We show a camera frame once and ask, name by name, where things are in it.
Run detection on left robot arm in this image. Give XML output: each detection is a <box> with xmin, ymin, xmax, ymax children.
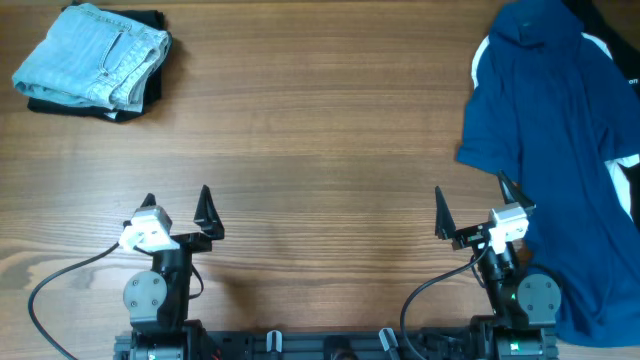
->
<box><xmin>114</xmin><ymin>185</ymin><xmax>225</xmax><ymax>360</ymax></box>

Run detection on folded light blue jeans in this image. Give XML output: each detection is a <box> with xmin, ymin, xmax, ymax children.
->
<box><xmin>11</xmin><ymin>2</ymin><xmax>171</xmax><ymax>113</ymax></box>

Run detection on black printed garment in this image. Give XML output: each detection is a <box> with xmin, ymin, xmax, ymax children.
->
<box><xmin>563</xmin><ymin>0</ymin><xmax>639</xmax><ymax>228</ymax></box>

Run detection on folded black garment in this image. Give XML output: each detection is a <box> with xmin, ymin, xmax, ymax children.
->
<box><xmin>26</xmin><ymin>3</ymin><xmax>174</xmax><ymax>123</ymax></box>

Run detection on blue polo shirt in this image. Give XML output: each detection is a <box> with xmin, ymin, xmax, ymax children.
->
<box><xmin>457</xmin><ymin>1</ymin><xmax>639</xmax><ymax>347</ymax></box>

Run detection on left black cable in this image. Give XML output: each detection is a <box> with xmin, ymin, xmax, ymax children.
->
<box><xmin>27</xmin><ymin>241</ymin><xmax>122</xmax><ymax>360</ymax></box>

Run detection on white t-shirt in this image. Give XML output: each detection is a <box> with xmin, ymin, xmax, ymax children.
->
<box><xmin>470</xmin><ymin>36</ymin><xmax>639</xmax><ymax>218</ymax></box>

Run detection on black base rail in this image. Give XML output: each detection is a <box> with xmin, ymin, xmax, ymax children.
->
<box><xmin>114</xmin><ymin>327</ymin><xmax>559</xmax><ymax>360</ymax></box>

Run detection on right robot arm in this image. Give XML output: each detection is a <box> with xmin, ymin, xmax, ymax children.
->
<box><xmin>435</xmin><ymin>172</ymin><xmax>561</xmax><ymax>359</ymax></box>

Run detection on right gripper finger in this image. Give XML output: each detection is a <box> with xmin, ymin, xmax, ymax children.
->
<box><xmin>497</xmin><ymin>170</ymin><xmax>536</xmax><ymax>210</ymax></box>
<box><xmin>434</xmin><ymin>186</ymin><xmax>456</xmax><ymax>240</ymax></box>

